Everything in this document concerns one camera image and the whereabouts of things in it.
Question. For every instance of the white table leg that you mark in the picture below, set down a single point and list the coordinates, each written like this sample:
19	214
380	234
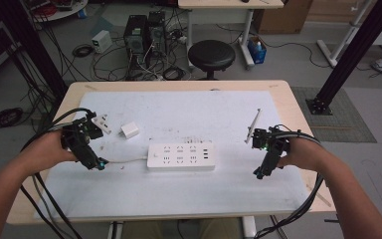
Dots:
115	230
249	227

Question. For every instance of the black round stool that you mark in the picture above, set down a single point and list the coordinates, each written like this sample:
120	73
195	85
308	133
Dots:
211	54

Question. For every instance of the brown cardboard box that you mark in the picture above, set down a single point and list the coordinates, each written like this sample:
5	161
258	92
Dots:
283	16

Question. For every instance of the large black computer tower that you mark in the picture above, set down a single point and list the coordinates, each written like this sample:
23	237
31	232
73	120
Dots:
135	40

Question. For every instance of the grey floor mat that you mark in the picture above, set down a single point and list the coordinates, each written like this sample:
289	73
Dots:
344	122

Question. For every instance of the blue box with bottles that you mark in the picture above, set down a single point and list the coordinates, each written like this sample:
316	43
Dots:
257	53

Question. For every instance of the white power strip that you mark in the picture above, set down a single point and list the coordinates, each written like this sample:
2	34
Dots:
180	162

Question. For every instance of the round white table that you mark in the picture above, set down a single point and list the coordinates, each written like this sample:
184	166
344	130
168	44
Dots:
63	11

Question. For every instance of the white metal stand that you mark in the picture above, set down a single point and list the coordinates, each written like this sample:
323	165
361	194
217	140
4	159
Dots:
344	40

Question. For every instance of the white table mat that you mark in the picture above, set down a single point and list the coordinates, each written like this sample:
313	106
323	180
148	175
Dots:
185	192

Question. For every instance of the black metal post with base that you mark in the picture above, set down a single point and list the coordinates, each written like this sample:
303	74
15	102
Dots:
354	49

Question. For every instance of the white charger adapter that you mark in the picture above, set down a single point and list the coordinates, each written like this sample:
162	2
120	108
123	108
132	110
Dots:
130	130

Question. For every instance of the white power supply box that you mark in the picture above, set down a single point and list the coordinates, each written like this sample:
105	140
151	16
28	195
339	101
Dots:
101	41

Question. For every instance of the slim black computer tower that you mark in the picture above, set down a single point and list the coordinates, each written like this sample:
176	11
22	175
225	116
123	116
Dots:
157	33

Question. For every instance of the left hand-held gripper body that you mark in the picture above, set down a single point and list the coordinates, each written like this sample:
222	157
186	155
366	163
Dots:
79	134

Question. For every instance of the wooden desk with white legs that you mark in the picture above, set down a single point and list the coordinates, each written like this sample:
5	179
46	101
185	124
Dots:
229	4

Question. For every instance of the person's right hand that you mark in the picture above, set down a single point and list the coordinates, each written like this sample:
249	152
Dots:
303	152

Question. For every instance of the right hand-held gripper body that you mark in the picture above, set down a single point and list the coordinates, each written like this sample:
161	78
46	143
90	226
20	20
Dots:
272	141

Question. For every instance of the person's left hand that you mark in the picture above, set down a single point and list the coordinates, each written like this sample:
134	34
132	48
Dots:
48	149

